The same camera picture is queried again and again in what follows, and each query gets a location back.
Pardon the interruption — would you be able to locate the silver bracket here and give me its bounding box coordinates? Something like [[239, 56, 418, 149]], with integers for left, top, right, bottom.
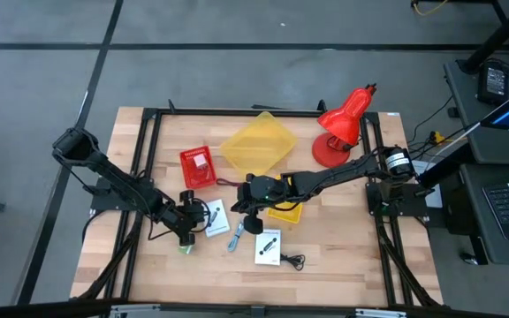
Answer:
[[354, 307, 408, 318], [109, 303, 163, 318]]

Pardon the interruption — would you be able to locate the black coiled cable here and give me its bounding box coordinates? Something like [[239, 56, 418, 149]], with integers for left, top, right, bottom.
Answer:
[[279, 253, 307, 271]]

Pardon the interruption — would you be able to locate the white paper sheet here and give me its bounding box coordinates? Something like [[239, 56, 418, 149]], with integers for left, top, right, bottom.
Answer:
[[411, 159, 444, 208]]

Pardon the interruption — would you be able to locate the white card reader box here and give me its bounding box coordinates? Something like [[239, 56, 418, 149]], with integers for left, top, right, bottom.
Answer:
[[201, 198, 232, 239], [254, 228, 282, 267]]

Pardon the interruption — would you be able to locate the yellow translucent tray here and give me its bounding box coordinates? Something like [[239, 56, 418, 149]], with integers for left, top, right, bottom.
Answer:
[[219, 110, 299, 178]]

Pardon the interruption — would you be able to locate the black aluminium table frame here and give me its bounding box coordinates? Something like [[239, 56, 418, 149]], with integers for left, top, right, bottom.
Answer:
[[71, 99, 444, 310]]

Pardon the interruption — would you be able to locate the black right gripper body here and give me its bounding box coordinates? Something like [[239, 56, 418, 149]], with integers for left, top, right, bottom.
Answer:
[[236, 173, 292, 235]]

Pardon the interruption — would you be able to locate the dark grey desk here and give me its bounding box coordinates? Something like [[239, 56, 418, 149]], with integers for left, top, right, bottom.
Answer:
[[442, 57, 509, 266]]

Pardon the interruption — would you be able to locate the black cable bundle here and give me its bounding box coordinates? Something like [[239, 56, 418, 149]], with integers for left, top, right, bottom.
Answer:
[[77, 210, 145, 301], [376, 216, 441, 307]]

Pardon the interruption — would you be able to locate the black floor cable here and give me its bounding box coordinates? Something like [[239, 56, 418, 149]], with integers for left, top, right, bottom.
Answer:
[[406, 95, 467, 160]]

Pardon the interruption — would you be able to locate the red plastic basket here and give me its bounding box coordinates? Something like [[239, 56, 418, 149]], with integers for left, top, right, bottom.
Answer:
[[179, 145, 217, 191]]

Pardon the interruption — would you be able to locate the red desk lamp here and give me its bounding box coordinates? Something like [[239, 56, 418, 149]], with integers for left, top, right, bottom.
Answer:
[[311, 83, 377, 169]]

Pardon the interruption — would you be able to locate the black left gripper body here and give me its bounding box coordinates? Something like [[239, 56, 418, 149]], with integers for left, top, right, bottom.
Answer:
[[165, 190, 197, 247]]

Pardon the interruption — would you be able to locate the black desk leg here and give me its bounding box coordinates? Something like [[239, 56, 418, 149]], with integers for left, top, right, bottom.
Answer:
[[457, 0, 509, 75]]

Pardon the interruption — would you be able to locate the yellow cable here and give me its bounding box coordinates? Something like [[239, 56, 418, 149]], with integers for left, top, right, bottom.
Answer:
[[412, 0, 449, 17]]

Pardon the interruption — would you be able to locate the blue cable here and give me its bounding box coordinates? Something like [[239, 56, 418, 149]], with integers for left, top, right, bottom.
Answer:
[[226, 221, 246, 254]]

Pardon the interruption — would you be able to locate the black power brick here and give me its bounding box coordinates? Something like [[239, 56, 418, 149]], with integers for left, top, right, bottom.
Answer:
[[477, 60, 509, 106]]

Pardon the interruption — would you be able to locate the yellow plastic basket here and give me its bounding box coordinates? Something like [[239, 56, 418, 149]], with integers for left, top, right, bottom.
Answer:
[[266, 174, 304, 224]]

